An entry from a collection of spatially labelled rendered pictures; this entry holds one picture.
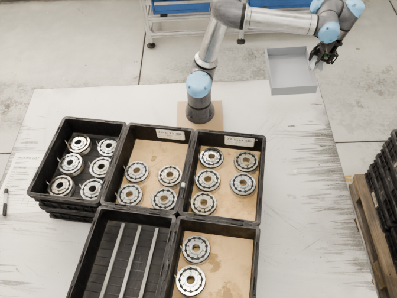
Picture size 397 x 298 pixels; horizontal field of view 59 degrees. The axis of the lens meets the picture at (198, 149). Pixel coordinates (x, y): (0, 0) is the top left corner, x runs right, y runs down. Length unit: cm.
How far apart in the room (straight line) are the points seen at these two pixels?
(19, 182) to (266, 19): 132
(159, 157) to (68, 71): 199
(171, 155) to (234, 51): 190
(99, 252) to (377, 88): 250
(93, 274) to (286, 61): 128
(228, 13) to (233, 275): 95
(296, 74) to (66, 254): 129
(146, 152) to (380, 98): 209
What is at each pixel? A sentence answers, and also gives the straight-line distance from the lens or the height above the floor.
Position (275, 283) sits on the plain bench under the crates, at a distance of 147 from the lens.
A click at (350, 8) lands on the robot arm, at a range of 157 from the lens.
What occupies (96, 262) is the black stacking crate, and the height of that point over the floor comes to 83.
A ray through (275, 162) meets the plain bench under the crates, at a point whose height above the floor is 70.
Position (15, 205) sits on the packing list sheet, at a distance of 181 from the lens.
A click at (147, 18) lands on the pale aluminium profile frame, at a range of 324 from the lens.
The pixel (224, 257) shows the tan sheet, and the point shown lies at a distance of 134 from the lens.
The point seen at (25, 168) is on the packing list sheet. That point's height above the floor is 70.
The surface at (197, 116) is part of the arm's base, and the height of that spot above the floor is 78.
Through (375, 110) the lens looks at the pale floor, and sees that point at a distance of 303.
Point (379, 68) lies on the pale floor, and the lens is 338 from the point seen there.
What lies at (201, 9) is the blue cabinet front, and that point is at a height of 35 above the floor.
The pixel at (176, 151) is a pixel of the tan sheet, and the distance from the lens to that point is 156.
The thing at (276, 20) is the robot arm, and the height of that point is 130.
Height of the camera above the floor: 211
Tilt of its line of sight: 55 degrees down
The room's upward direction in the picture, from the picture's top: 5 degrees counter-clockwise
